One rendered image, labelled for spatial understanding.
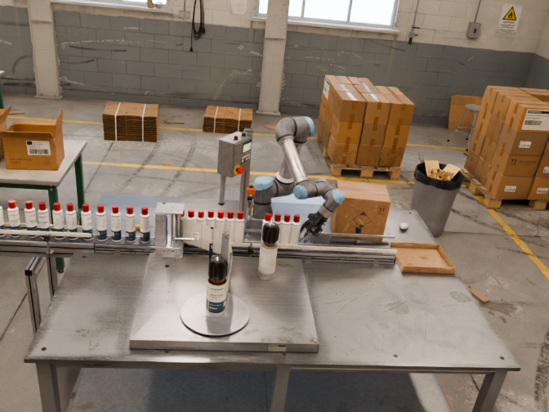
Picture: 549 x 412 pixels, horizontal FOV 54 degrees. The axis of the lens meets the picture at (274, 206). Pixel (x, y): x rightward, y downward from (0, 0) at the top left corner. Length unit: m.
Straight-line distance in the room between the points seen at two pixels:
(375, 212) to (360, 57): 5.28
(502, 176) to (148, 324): 4.49
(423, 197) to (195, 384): 2.90
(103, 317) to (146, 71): 5.99
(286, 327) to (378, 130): 4.04
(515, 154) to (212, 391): 4.13
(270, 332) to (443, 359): 0.77
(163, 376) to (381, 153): 4.00
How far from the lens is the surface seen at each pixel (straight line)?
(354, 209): 3.14
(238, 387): 3.07
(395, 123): 6.20
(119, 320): 2.53
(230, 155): 2.72
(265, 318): 2.47
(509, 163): 6.05
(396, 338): 2.59
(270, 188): 3.16
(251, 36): 7.99
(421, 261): 3.21
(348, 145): 6.14
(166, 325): 2.41
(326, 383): 3.17
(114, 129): 6.79
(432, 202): 5.10
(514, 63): 9.07
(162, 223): 2.74
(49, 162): 4.09
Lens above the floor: 2.43
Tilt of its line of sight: 27 degrees down
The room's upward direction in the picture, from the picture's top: 6 degrees clockwise
